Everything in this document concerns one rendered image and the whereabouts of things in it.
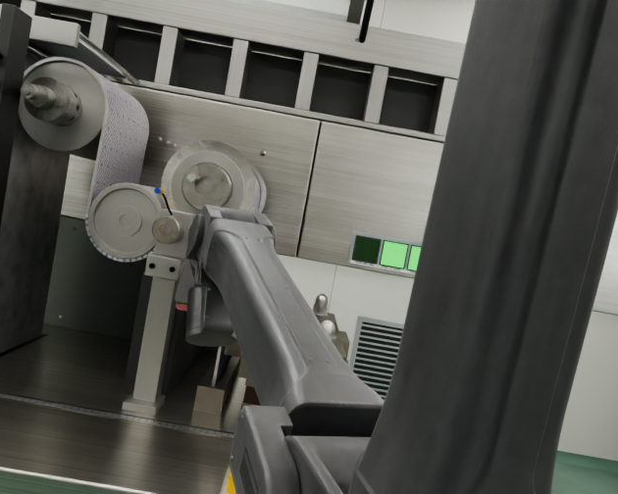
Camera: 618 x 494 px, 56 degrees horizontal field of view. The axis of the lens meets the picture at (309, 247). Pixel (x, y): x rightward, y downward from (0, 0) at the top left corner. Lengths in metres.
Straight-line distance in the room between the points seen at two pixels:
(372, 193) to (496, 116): 1.06
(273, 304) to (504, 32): 0.27
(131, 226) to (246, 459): 0.69
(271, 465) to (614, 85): 0.21
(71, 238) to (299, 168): 0.52
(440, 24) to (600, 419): 2.65
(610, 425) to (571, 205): 4.08
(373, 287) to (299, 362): 3.28
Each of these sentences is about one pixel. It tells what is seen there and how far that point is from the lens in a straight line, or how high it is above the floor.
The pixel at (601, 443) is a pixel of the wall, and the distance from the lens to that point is 4.28.
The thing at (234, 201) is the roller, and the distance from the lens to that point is 0.92.
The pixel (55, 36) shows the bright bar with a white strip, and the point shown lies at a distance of 1.01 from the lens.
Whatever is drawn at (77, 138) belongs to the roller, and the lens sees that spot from 1.00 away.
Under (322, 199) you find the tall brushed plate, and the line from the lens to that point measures 1.25.
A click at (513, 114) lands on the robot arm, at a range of 0.20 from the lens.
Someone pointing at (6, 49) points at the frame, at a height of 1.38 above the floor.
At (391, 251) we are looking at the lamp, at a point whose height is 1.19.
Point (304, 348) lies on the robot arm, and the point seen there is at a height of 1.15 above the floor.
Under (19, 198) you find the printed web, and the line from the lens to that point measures 1.09.
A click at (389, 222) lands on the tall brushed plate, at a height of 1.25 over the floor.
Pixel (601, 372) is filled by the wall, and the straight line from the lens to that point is 4.15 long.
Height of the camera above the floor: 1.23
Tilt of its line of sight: 3 degrees down
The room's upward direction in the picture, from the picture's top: 10 degrees clockwise
